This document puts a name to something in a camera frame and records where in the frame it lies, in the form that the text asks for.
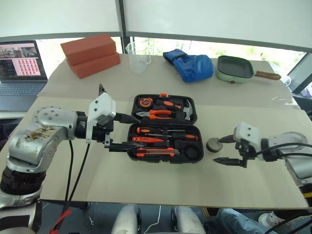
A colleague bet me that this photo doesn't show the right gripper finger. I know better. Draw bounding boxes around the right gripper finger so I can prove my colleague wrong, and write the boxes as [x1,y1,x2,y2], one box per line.
[213,157,245,168]
[217,135,235,145]

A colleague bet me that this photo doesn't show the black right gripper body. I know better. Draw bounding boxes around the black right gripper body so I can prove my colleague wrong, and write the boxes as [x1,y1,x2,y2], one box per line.
[234,139,257,169]

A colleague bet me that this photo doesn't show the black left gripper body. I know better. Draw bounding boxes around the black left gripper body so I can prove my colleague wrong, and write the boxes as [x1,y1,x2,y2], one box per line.
[92,119,115,150]

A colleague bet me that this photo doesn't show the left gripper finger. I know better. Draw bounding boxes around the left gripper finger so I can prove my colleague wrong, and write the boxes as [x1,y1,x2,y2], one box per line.
[108,142,145,154]
[114,112,141,125]

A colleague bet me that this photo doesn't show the black tape roll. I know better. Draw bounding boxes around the black tape roll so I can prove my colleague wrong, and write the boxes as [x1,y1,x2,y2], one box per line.
[206,137,223,154]

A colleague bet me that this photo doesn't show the flathead screwdriver orange black handle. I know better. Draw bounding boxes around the flathead screwdriver orange black handle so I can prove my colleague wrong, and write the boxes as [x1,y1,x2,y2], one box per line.
[136,126,186,135]

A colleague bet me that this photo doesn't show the orange voltage tester pen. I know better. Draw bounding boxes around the orange voltage tester pen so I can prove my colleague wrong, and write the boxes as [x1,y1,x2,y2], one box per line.
[132,136,165,143]

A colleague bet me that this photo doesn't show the orange black utility knife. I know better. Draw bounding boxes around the orange black utility knife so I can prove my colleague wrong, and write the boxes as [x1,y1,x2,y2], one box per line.
[136,147,181,158]

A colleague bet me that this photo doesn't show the black tool case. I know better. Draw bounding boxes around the black tool case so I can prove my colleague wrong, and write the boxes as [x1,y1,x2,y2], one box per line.
[127,93,205,165]

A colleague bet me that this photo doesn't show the phillips screwdriver orange black handle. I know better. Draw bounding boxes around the phillips screwdriver orange black handle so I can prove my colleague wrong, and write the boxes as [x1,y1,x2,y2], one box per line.
[143,132,199,142]

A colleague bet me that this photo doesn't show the orange black tape measure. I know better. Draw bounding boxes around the orange black tape measure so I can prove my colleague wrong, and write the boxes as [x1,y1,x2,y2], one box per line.
[138,97,154,108]

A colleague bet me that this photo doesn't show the clear plastic measuring cup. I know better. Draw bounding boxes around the clear plastic measuring cup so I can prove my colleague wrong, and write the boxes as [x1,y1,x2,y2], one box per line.
[125,41,152,74]

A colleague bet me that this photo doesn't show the terracotta foam block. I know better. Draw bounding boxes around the terracotta foam block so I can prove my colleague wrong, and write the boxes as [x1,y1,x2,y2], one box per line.
[66,52,121,79]
[60,33,117,66]

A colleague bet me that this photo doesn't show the person's blue jeans leg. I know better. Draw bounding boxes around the person's blue jeans leg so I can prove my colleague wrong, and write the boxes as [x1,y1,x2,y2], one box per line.
[216,208,272,234]

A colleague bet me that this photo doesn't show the green electric frying pan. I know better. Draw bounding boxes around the green electric frying pan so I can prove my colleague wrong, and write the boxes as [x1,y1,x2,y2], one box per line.
[215,55,282,85]

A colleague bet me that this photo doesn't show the silver rounded robot leg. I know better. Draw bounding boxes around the silver rounded robot leg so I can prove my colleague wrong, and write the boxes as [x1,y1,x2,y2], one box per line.
[111,204,142,234]
[171,206,206,234]

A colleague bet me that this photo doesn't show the blue boxing glove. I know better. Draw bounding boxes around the blue boxing glove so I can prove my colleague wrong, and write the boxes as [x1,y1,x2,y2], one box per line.
[162,48,215,83]

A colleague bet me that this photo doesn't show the grey laptop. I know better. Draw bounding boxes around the grey laptop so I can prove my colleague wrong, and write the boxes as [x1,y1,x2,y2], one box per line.
[0,40,49,112]

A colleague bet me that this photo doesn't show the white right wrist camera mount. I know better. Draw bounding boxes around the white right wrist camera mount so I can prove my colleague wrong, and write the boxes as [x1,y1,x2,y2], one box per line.
[233,121,262,152]

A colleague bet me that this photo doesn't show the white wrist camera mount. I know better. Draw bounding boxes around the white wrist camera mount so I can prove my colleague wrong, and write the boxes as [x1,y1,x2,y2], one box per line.
[85,92,117,145]
[233,121,262,152]

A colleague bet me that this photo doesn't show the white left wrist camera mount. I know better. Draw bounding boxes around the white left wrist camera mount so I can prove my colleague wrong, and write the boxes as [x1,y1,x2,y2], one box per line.
[85,92,117,145]

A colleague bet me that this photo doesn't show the orange handled pliers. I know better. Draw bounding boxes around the orange handled pliers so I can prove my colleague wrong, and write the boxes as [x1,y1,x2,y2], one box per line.
[136,109,173,121]

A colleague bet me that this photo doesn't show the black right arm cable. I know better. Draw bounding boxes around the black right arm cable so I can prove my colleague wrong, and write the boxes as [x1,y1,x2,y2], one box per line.
[247,142,312,234]

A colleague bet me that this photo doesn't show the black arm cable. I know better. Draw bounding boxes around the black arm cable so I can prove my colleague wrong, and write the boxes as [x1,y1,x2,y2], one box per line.
[48,138,91,234]
[247,142,312,234]

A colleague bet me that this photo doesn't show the claw hammer orange black handle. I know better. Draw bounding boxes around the claw hammer orange black handle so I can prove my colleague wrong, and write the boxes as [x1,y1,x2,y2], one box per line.
[155,97,196,121]

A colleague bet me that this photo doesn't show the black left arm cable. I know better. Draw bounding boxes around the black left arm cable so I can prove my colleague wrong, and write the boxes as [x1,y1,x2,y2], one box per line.
[48,138,91,234]

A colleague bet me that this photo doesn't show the white floor cable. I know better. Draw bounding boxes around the white floor cable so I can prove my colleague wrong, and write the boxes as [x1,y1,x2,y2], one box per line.
[143,204,163,234]

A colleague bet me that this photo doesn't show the dark window frame post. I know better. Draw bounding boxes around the dark window frame post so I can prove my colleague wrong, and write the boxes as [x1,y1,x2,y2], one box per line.
[114,0,134,45]

